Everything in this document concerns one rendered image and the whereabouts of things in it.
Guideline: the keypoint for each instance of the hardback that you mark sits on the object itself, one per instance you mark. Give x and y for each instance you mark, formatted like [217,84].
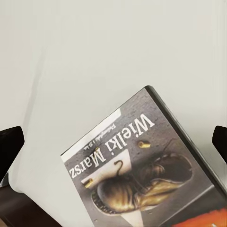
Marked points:
[140,168]

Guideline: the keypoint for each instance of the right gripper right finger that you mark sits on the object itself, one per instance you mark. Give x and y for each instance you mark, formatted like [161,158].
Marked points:
[220,141]

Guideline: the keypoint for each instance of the bed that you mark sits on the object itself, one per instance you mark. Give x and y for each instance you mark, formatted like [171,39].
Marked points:
[66,65]

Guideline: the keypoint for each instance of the nightstand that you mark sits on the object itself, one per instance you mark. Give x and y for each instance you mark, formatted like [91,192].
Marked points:
[19,210]

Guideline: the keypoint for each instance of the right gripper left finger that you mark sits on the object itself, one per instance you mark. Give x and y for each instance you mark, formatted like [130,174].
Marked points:
[11,142]

